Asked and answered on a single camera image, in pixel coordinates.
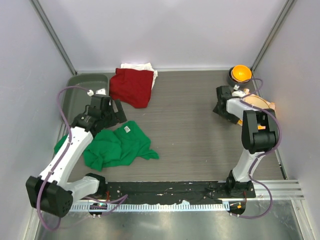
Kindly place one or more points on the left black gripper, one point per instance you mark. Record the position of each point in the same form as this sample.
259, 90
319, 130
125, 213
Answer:
118, 117

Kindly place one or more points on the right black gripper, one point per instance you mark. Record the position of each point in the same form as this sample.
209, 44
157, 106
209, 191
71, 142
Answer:
230, 117

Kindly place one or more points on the floral ceramic plate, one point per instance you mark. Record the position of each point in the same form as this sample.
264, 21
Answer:
259, 102

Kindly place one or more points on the green t shirt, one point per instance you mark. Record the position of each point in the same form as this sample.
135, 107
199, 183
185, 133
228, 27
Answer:
120, 147

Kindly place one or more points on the orange checkered cloth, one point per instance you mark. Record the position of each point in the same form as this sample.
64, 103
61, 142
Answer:
260, 127

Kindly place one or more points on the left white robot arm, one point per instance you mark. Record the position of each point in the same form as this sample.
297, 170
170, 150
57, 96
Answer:
51, 192

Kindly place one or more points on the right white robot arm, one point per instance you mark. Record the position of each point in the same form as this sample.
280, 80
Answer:
259, 135

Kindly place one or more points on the grey bowl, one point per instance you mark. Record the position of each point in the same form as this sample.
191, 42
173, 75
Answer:
233, 82

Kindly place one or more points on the red folded t shirt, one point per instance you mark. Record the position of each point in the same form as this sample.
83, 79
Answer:
132, 86

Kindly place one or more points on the orange bowl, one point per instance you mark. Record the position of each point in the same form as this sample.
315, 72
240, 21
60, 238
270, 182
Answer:
241, 73

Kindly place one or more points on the grey plastic tray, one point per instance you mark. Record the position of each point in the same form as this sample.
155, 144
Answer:
76, 99

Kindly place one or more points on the white folded t shirt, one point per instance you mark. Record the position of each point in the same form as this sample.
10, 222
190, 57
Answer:
142, 67

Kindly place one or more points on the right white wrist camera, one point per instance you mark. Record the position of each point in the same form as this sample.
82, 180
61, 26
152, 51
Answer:
237, 92

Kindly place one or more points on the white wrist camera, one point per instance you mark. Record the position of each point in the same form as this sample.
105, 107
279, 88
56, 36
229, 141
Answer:
237, 92
101, 91

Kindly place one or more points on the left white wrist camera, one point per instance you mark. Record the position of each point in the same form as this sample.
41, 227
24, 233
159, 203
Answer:
101, 91

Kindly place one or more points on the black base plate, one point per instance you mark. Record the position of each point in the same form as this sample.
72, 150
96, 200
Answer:
175, 192

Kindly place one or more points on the right aluminium frame post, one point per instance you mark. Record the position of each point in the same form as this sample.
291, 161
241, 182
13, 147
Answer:
285, 11

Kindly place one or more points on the aluminium frame post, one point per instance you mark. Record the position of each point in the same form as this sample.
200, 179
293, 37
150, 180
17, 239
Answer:
285, 11
53, 35

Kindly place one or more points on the white slotted cable duct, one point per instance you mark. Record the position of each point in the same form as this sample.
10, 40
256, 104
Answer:
90, 206

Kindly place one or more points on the left aluminium frame post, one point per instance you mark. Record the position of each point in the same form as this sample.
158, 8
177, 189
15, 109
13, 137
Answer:
53, 35

